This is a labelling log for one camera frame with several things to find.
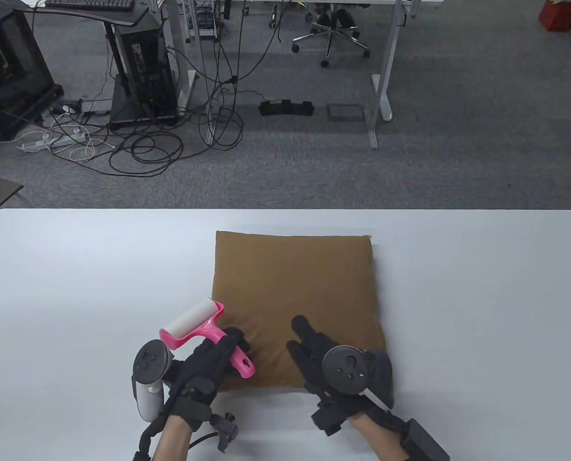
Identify person's right hand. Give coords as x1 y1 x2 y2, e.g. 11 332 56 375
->
286 315 394 423

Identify white power strip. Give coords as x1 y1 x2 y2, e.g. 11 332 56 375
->
17 134 75 153

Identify person's left forearm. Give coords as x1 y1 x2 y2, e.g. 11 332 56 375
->
151 415 192 461

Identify white desk frame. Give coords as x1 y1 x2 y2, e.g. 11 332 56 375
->
158 0 216 145
365 0 407 149

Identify grey power strip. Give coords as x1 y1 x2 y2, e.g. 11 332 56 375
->
50 98 112 116

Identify dark curved standing desk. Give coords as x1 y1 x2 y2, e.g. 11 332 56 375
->
17 0 180 131

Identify person's right forearm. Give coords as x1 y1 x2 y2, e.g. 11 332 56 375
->
348 413 452 461

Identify silver office chair base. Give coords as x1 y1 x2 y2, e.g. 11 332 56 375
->
291 2 371 68

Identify red box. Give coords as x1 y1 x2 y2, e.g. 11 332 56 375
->
539 0 571 32

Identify black computer tower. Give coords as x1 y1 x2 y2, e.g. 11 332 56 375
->
114 22 179 125

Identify brown pillow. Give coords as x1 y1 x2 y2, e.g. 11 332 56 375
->
211 230 388 389

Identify black keyboard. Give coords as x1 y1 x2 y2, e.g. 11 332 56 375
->
44 0 136 12

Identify person's left hand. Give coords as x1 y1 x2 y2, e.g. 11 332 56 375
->
163 328 251 430

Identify pink lint roller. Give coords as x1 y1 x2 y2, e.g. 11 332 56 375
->
159 298 256 379

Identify tangle of black cables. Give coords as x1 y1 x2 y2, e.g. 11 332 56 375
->
31 0 296 178

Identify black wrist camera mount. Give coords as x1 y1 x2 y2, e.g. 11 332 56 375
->
312 403 349 436
209 413 239 453

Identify black wrist sensor box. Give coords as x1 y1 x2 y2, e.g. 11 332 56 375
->
401 419 452 461

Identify black white tracking controller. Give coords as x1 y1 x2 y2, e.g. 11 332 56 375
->
321 345 394 410
132 340 173 422

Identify white cable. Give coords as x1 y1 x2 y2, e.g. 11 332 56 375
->
70 127 116 163

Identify grey floor hatch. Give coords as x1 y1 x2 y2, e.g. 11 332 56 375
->
327 103 366 122

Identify black glass computer case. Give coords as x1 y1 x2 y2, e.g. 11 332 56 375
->
0 6 64 141

